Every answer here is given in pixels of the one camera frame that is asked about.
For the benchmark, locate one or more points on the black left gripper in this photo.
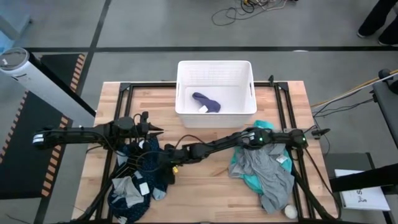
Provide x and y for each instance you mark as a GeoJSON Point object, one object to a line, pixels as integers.
{"type": "Point", "coordinates": [143, 130]}

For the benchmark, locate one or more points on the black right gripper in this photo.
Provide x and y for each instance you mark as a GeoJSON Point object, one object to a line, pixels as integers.
{"type": "Point", "coordinates": [174, 154]}

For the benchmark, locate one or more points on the pale blue sock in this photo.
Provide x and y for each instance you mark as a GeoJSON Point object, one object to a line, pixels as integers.
{"type": "Point", "coordinates": [158, 193]}

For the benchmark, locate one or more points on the small light grey garment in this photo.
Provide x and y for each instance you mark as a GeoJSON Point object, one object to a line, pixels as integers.
{"type": "Point", "coordinates": [127, 189]}

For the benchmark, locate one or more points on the navy dotted garment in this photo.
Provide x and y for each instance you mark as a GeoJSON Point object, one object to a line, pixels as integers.
{"type": "Point", "coordinates": [136, 211]}

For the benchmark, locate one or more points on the teal garment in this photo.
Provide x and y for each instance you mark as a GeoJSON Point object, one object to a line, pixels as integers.
{"type": "Point", "coordinates": [252, 185]}

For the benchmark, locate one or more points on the grey shirt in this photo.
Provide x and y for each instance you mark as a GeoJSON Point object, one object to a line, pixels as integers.
{"type": "Point", "coordinates": [267, 169]}

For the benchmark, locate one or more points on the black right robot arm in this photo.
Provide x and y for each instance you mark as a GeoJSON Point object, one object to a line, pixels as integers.
{"type": "Point", "coordinates": [248, 139]}

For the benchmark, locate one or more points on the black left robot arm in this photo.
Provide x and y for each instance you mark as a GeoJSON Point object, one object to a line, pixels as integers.
{"type": "Point", "coordinates": [77, 133]}

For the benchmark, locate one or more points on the dark purple sock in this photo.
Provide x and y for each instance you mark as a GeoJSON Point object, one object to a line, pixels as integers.
{"type": "Point", "coordinates": [207, 101]}

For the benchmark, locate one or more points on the white perforated plastic basket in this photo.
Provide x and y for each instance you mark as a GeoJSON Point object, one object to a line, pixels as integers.
{"type": "Point", "coordinates": [214, 74]}

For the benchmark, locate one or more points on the black mat with orange stripes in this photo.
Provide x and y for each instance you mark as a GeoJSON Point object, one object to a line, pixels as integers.
{"type": "Point", "coordinates": [25, 155]}
{"type": "Point", "coordinates": [62, 67]}

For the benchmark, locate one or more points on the white tower fan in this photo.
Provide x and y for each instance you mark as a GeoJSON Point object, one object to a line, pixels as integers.
{"type": "Point", "coordinates": [46, 84]}

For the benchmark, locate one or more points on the white rolled sock ball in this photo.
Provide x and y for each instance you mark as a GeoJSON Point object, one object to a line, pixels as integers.
{"type": "Point", "coordinates": [290, 212]}

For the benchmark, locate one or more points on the dark grey floor plate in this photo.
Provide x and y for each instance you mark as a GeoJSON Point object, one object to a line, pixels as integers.
{"type": "Point", "coordinates": [345, 160]}

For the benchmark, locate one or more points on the light blue cabinet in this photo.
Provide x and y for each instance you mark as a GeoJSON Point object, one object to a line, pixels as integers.
{"type": "Point", "coordinates": [12, 21]}

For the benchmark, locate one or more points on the black metal bar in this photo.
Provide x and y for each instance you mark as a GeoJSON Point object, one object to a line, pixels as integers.
{"type": "Point", "coordinates": [363, 179]}

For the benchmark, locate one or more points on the white paper sheet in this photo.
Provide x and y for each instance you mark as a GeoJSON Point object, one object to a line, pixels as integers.
{"type": "Point", "coordinates": [363, 196]}

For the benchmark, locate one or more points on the person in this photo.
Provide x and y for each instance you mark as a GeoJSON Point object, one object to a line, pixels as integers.
{"type": "Point", "coordinates": [377, 18]}

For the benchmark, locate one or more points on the black aluminium table frame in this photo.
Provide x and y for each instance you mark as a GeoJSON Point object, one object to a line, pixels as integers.
{"type": "Point", "coordinates": [281, 102]}

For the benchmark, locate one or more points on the grey bench with black frame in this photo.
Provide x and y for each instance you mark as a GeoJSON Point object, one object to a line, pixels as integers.
{"type": "Point", "coordinates": [388, 105]}

